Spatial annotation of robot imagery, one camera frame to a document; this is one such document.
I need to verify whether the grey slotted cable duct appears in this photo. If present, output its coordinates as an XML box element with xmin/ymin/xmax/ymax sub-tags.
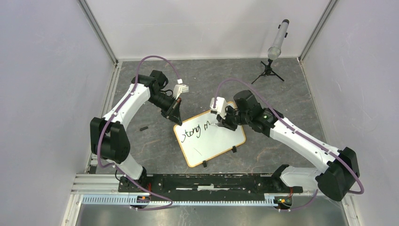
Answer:
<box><xmin>81</xmin><ymin>194</ymin><xmax>277</xmax><ymax>207</ymax></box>

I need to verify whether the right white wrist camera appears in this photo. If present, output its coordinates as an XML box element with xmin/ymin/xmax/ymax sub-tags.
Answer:
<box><xmin>210</xmin><ymin>97</ymin><xmax>228</xmax><ymax>119</ymax></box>

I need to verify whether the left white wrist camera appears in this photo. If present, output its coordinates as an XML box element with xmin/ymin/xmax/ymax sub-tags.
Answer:
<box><xmin>173</xmin><ymin>79</ymin><xmax>189</xmax><ymax>99</ymax></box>

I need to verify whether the black microphone tripod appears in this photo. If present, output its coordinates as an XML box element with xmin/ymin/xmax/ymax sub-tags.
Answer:
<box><xmin>251</xmin><ymin>59</ymin><xmax>285</xmax><ymax>84</ymax></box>

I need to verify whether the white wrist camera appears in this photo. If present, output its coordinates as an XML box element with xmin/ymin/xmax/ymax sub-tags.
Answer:
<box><xmin>173</xmin><ymin>79</ymin><xmax>189</xmax><ymax>99</ymax></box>
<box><xmin>210</xmin><ymin>97</ymin><xmax>228</xmax><ymax>119</ymax></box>

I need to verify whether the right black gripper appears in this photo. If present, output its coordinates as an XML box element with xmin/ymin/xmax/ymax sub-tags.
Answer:
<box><xmin>216</xmin><ymin>104</ymin><xmax>251</xmax><ymax>131</ymax></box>

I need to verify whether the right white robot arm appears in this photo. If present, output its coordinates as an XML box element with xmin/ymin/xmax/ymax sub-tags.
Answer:
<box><xmin>210</xmin><ymin>90</ymin><xmax>360</xmax><ymax>202</ymax></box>

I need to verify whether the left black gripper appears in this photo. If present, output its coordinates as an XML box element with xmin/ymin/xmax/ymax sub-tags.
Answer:
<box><xmin>147</xmin><ymin>91</ymin><xmax>182</xmax><ymax>126</ymax></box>

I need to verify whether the purple cable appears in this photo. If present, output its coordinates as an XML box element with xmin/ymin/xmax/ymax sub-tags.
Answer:
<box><xmin>215</xmin><ymin>78</ymin><xmax>365</xmax><ymax>211</ymax></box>
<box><xmin>97</xmin><ymin>55</ymin><xmax>182</xmax><ymax>211</ymax></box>

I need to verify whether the silver microphone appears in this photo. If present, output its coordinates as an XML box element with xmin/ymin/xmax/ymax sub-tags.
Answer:
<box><xmin>268</xmin><ymin>19</ymin><xmax>289</xmax><ymax>60</ymax></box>

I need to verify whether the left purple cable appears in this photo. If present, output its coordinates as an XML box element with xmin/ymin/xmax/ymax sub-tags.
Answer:
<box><xmin>97</xmin><ymin>55</ymin><xmax>182</xmax><ymax>211</ymax></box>

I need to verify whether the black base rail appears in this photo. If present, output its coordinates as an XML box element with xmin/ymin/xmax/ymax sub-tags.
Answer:
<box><xmin>118</xmin><ymin>173</ymin><xmax>303</xmax><ymax>202</ymax></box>

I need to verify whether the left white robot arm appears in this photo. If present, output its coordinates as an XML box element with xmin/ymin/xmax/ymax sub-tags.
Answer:
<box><xmin>90</xmin><ymin>70</ymin><xmax>189</xmax><ymax>192</ymax></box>

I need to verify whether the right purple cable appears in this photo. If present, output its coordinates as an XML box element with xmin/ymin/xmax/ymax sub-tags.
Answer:
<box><xmin>215</xmin><ymin>78</ymin><xmax>365</xmax><ymax>211</ymax></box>

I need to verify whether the yellow framed whiteboard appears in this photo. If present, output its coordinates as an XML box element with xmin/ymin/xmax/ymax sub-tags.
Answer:
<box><xmin>173</xmin><ymin>110</ymin><xmax>246</xmax><ymax>168</ymax></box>

